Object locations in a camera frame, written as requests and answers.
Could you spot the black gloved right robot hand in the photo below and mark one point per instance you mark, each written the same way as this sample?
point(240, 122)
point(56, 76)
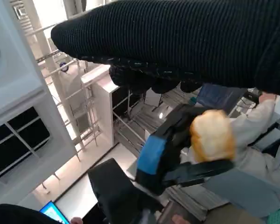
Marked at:
point(177, 37)

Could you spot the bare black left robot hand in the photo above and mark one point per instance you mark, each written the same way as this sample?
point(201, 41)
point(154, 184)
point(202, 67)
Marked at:
point(151, 156)

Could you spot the pale toy bread roll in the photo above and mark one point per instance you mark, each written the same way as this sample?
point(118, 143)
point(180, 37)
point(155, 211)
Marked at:
point(210, 135)

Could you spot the white shelf unit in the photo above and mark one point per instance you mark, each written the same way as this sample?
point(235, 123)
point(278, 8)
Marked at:
point(102, 112)

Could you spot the seated person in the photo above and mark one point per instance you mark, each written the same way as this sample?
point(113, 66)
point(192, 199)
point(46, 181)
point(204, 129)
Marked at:
point(254, 130)

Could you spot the laptop with blue screen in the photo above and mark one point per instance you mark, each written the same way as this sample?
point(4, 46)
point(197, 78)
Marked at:
point(52, 213)

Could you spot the white cabinet with mesh grille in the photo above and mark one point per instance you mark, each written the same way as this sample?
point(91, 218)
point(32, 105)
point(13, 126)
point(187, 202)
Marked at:
point(11, 70)

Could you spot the white pipe frame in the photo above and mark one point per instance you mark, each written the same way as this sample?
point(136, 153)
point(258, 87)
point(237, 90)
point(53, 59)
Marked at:
point(44, 46)

